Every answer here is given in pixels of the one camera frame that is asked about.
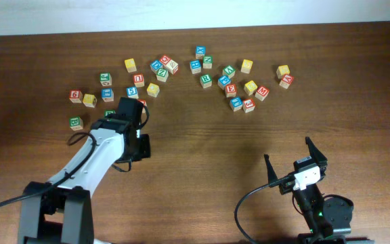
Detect red 3 block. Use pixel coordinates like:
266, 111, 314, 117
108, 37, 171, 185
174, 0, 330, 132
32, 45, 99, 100
242, 98, 256, 113

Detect tilted red-edged block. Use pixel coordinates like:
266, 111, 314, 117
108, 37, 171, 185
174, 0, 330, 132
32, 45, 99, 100
165, 60, 179, 75

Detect red M block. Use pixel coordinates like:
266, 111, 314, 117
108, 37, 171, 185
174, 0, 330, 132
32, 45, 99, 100
255, 85, 269, 101

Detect blue P block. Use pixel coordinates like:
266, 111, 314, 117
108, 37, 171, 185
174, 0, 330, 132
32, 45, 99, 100
218, 75, 231, 90

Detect blue 5 block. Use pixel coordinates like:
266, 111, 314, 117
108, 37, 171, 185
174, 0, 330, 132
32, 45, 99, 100
126, 86, 139, 99

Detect green J block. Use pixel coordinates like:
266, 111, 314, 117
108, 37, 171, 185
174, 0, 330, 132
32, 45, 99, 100
100, 73, 112, 86

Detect red K block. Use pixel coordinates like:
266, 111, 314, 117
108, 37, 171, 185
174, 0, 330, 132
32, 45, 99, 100
138, 99, 147, 113

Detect yellow block centre left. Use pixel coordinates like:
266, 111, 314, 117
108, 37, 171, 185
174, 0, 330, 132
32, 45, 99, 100
147, 83, 160, 98

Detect red U block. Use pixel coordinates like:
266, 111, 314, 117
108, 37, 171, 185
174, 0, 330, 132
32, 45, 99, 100
133, 74, 145, 87

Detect yellow block near M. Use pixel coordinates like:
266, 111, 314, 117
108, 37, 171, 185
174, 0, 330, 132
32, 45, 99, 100
244, 81, 258, 96

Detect blue T block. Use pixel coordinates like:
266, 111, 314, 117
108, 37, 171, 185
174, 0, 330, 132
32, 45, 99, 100
230, 97, 242, 112

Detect yellow block far left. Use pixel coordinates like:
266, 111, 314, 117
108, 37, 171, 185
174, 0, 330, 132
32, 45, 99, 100
82, 94, 97, 108

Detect red C block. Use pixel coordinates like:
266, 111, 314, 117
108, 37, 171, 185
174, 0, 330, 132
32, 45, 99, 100
159, 55, 171, 66

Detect red 6 block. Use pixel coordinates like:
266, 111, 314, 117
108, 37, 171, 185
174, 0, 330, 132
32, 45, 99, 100
69, 89, 83, 103

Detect blue X block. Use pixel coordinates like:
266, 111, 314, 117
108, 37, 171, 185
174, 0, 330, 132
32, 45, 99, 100
195, 46, 206, 59

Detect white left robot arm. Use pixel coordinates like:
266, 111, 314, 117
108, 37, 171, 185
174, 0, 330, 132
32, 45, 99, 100
18, 98, 150, 244

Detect red A block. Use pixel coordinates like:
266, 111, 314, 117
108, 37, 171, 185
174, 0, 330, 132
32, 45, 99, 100
279, 74, 295, 89

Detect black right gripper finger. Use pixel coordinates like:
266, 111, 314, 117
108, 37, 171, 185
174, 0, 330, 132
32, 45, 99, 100
305, 136, 328, 166
264, 154, 278, 187

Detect green V block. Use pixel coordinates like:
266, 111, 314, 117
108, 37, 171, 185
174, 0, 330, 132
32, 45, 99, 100
222, 65, 236, 79

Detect blue D block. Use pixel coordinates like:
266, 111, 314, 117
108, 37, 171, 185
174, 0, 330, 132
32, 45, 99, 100
150, 60, 163, 74

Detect blue H block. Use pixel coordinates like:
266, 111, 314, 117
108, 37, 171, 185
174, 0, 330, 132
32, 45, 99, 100
190, 60, 201, 75

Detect green R block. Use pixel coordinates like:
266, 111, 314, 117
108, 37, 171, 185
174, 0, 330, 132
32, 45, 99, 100
200, 74, 212, 89

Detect yellow block upper right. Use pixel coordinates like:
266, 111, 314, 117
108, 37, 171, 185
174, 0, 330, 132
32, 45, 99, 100
240, 59, 253, 74

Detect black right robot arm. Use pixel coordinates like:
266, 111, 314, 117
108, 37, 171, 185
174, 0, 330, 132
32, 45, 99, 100
264, 137, 354, 243

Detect green Z block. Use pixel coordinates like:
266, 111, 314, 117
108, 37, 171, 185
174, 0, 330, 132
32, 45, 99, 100
156, 68, 169, 82

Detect yellow block upper left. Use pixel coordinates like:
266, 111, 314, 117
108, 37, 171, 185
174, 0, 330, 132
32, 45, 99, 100
124, 58, 137, 73

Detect green b block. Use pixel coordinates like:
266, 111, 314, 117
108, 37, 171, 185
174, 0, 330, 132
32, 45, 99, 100
69, 117, 83, 131
104, 110, 116, 117

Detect blue I block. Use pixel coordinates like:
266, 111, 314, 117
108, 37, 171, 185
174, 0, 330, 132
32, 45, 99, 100
101, 88, 114, 102

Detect yellow block far right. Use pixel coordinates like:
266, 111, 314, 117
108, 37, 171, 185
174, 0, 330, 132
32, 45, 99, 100
276, 64, 290, 79

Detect red E block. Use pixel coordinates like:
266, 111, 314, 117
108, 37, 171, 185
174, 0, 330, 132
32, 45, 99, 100
224, 83, 237, 98

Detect black round arm base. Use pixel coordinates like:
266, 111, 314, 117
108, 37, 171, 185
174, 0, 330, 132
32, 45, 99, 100
322, 195, 354, 235

